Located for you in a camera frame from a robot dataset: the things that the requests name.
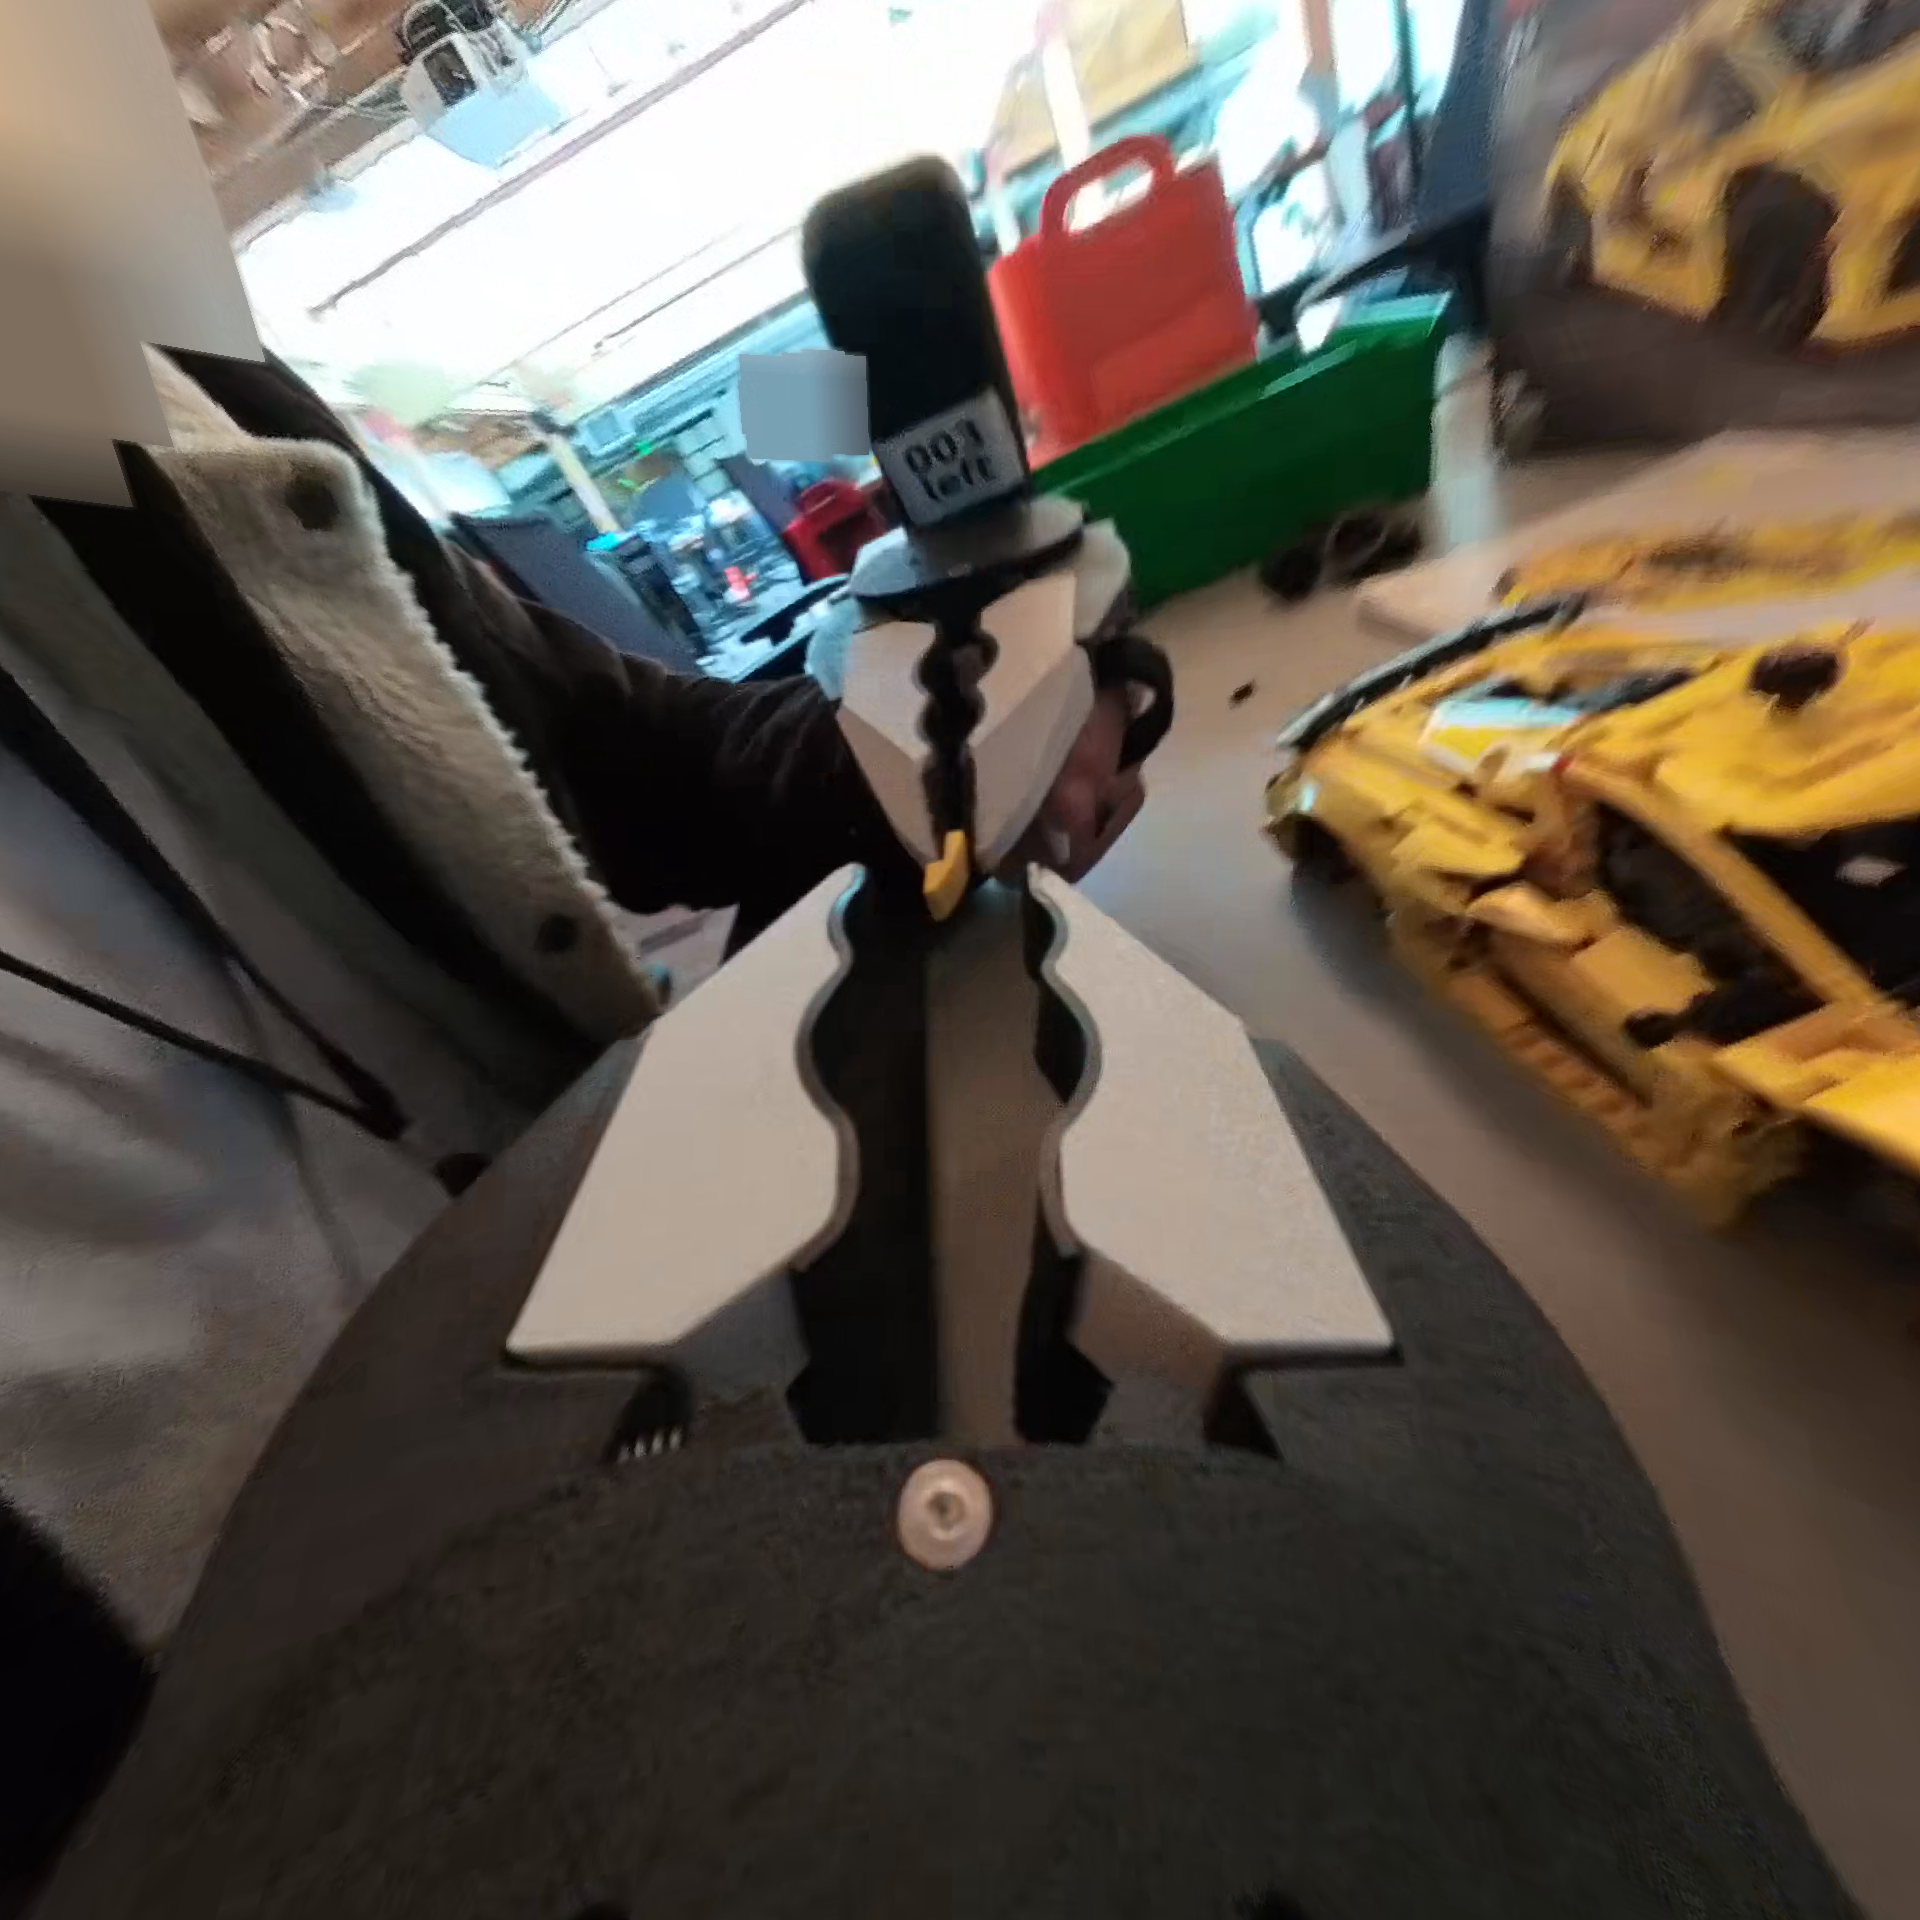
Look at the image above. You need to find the dark office chair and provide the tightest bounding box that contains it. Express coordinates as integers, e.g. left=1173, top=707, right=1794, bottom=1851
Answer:
left=448, top=508, right=708, bottom=679

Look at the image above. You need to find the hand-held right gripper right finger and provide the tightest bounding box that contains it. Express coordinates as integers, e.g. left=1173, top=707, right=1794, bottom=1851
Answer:
left=1016, top=868, right=1401, bottom=1444

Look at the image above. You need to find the red plastic bin with handle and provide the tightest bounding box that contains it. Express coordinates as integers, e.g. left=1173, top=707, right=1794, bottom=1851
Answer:
left=987, top=135, right=1263, bottom=461

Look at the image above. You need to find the green plastic bin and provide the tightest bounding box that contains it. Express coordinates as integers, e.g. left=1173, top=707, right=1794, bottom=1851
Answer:
left=1031, top=288, right=1455, bottom=612

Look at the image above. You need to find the red chair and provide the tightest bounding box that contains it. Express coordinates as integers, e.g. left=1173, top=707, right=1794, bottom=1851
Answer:
left=786, top=480, right=891, bottom=584

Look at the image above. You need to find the toy car set box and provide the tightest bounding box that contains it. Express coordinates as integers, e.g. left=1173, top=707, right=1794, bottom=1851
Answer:
left=1484, top=0, right=1920, bottom=454

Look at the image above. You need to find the grey desk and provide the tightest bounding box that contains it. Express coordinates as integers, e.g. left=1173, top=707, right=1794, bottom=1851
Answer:
left=1080, top=449, right=1920, bottom=1920

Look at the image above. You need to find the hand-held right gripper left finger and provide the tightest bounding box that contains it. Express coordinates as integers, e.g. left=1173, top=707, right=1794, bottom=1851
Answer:
left=507, top=865, right=938, bottom=1444

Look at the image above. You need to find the grey shirt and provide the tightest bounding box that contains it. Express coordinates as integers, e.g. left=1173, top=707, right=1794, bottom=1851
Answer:
left=0, top=494, right=631, bottom=1637

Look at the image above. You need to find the brown fleece-lined jacket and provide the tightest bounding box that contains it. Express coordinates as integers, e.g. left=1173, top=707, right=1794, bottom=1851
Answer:
left=119, top=345, right=677, bottom=1053

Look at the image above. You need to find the large car print booklet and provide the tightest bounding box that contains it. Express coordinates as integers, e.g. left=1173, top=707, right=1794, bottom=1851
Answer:
left=1357, top=427, right=1920, bottom=650

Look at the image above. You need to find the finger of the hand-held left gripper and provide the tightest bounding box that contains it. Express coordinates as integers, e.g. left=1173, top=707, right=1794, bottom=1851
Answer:
left=954, top=581, right=1101, bottom=883
left=832, top=615, right=963, bottom=878

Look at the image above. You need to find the yellow toy brick car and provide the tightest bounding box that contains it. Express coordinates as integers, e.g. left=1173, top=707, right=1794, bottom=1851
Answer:
left=1263, top=607, right=1920, bottom=1237

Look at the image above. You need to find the person's left hand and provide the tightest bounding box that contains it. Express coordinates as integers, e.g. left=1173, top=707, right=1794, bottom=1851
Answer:
left=1031, top=679, right=1151, bottom=883

